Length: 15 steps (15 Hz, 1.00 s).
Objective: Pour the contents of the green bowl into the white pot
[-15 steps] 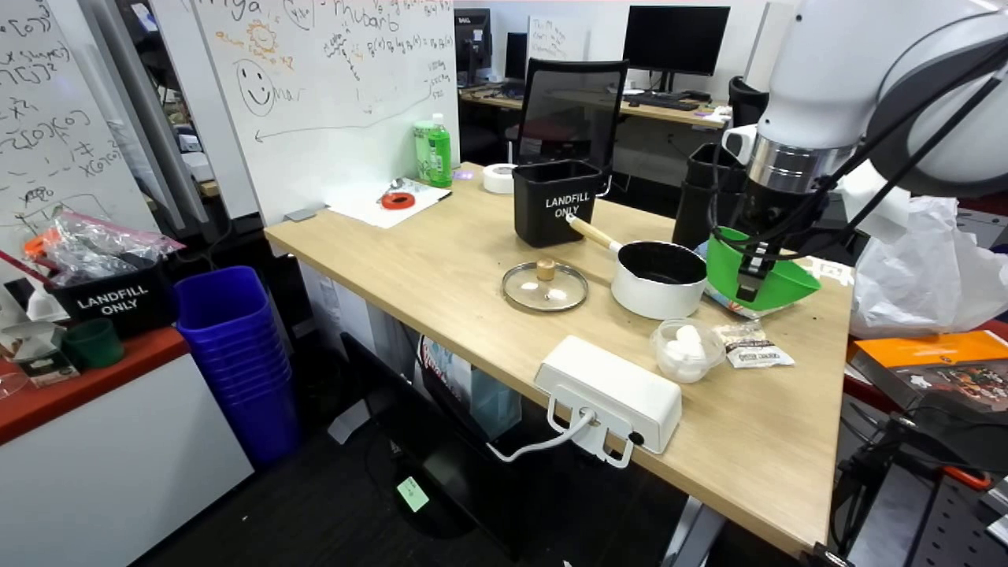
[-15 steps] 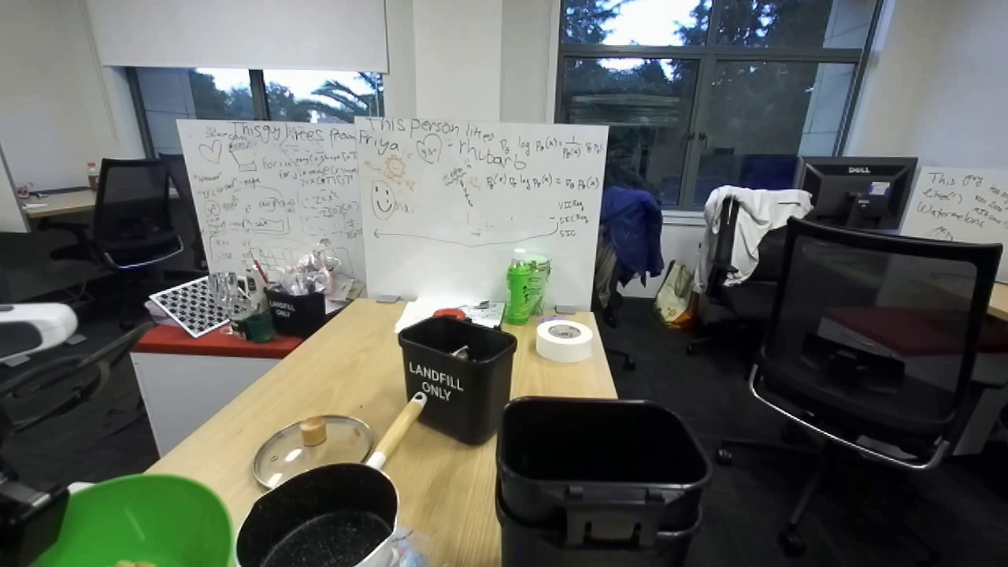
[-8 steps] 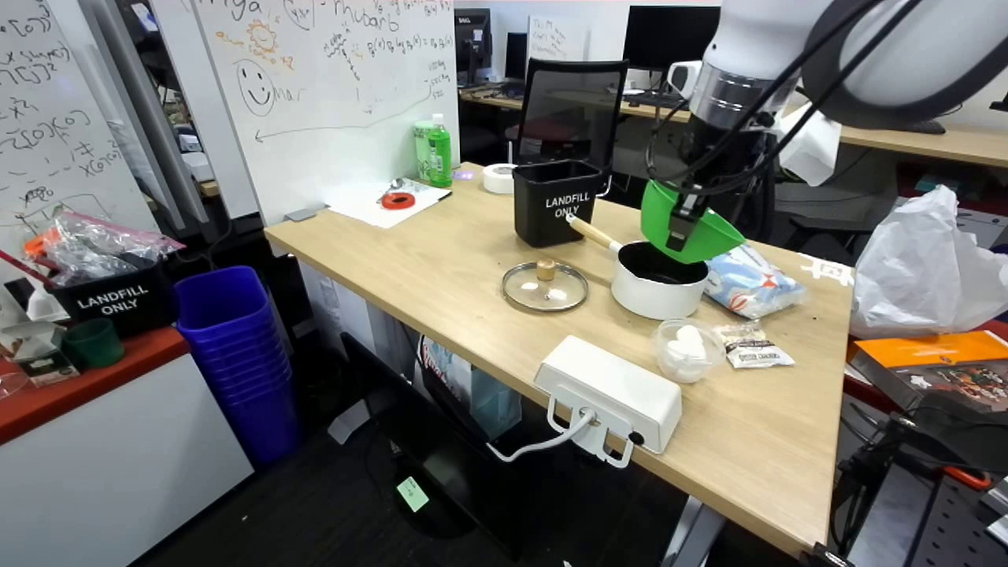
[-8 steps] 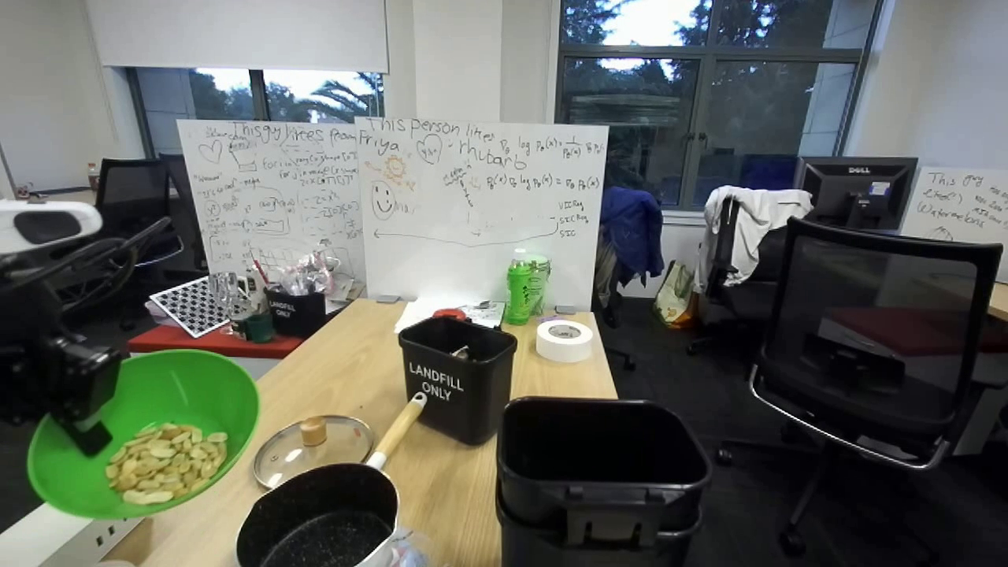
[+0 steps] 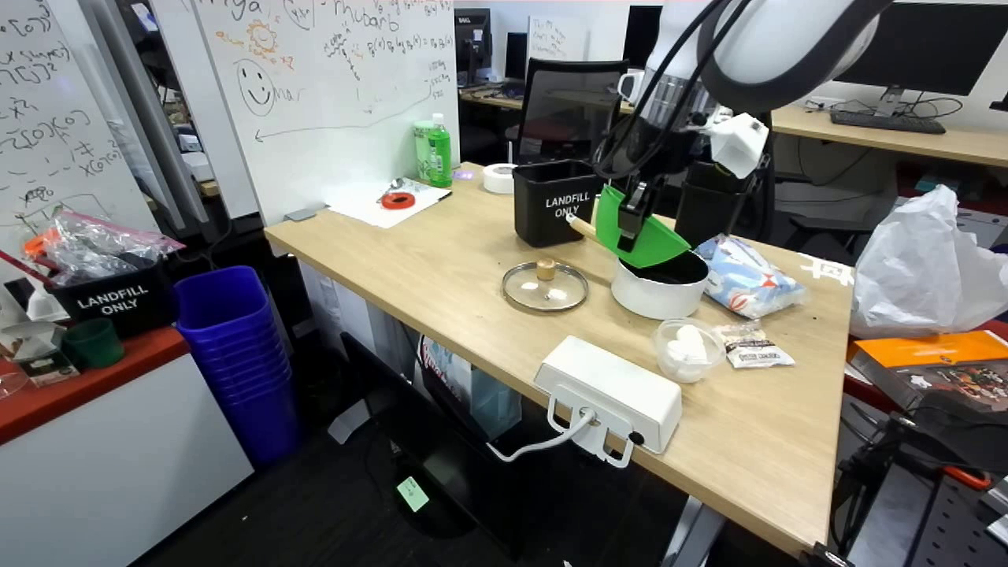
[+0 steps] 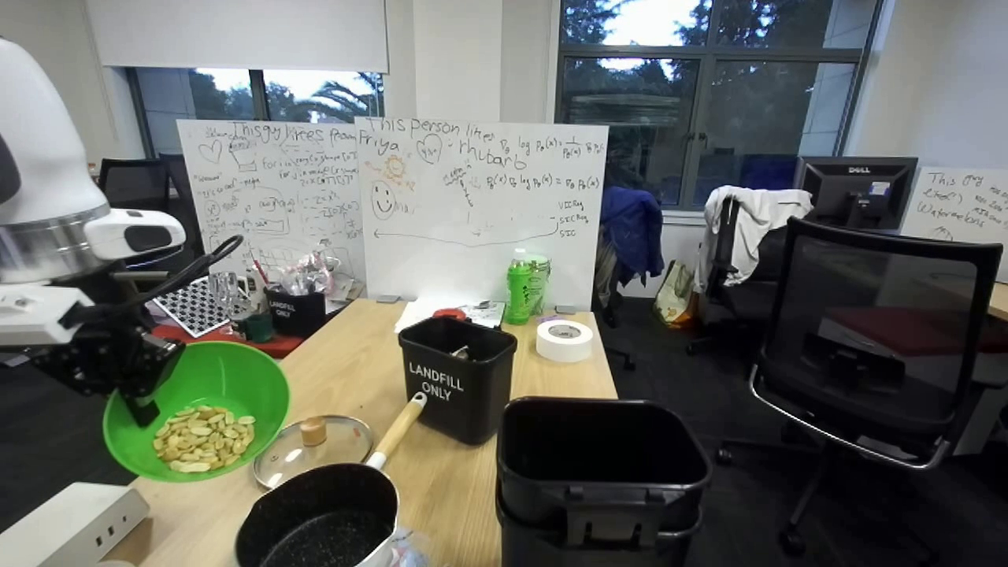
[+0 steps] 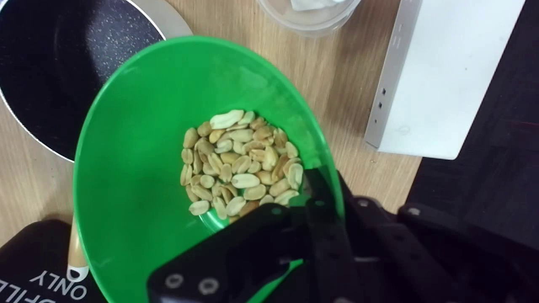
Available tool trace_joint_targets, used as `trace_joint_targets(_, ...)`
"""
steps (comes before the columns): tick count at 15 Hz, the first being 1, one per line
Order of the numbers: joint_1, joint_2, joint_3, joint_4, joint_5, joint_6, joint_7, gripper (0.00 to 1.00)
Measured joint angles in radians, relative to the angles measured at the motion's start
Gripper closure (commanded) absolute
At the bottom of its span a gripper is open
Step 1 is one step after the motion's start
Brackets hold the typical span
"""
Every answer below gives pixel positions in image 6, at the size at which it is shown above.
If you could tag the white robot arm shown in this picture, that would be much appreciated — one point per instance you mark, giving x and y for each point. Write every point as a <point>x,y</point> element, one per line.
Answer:
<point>41,138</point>

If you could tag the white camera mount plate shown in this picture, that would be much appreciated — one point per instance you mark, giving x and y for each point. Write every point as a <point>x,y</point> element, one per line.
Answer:
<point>32,316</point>

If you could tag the black mesh office chair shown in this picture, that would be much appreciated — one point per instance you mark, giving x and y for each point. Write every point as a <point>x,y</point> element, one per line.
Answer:
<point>884,334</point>

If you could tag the white paper sheet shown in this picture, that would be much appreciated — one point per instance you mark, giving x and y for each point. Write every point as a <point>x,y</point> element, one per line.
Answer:
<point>420,314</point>

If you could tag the green wipes canister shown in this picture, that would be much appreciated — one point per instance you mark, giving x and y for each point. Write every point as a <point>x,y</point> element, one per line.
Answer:
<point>525,287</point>

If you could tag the white tape roll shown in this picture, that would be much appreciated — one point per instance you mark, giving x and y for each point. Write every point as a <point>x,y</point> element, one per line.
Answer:
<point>565,341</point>

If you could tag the beige snack pieces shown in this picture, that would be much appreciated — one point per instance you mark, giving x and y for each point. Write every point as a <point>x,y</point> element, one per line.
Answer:
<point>206,440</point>

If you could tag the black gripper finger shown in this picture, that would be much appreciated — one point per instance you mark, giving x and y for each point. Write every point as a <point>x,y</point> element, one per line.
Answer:
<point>144,408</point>

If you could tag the blue jacket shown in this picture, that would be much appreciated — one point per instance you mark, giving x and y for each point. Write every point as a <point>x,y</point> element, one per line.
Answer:
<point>632,232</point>

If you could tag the white power box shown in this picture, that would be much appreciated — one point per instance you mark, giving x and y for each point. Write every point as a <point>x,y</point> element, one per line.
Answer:
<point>63,524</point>

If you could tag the black computer monitor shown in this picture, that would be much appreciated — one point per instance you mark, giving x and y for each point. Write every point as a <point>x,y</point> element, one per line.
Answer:
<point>855,194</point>

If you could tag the small dark green cup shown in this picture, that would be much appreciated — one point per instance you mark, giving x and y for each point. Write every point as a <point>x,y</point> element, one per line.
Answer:
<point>257,329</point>

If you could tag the black and white checkerboard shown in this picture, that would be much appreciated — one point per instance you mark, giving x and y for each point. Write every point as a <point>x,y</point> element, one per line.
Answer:
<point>198,307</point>

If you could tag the whiteboard with sun drawing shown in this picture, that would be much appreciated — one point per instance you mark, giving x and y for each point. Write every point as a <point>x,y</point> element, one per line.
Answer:
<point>482,209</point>

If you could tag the green plastic bowl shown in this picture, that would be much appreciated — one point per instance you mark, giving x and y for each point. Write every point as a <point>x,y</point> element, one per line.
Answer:
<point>230,382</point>

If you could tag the glass pot lid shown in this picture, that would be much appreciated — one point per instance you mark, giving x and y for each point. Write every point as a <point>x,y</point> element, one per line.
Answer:
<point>316,451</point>

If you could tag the large black stacked bin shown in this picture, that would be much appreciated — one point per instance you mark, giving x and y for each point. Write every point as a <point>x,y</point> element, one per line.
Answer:
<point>600,482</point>

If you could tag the small black landfill bin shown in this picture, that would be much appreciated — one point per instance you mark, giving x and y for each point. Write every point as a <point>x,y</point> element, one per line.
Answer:
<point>459,382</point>

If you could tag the blue and white plastic bag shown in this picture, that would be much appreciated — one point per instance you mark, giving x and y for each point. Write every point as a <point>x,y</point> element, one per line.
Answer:
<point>398,553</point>

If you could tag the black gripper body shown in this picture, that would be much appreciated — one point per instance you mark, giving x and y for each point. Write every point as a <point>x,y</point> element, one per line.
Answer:
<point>110,350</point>

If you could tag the white cloth on chair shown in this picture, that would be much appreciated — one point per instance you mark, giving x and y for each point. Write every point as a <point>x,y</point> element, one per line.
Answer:
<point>752,215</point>

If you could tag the crumpled clear plastic bags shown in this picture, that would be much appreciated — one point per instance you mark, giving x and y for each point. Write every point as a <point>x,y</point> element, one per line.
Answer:
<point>304,273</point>

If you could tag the white roller blind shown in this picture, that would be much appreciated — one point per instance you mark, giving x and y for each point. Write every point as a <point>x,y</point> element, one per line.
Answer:
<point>240,34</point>

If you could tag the black landfill bin with bags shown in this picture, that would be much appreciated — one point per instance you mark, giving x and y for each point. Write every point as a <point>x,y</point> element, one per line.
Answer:
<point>299,314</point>

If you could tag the small whiteboard with writing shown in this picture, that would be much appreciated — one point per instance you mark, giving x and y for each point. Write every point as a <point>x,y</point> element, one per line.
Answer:
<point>963,207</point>

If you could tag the white cabinet with red top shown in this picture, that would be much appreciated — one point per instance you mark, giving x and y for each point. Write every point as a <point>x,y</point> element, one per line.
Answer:
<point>270,345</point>

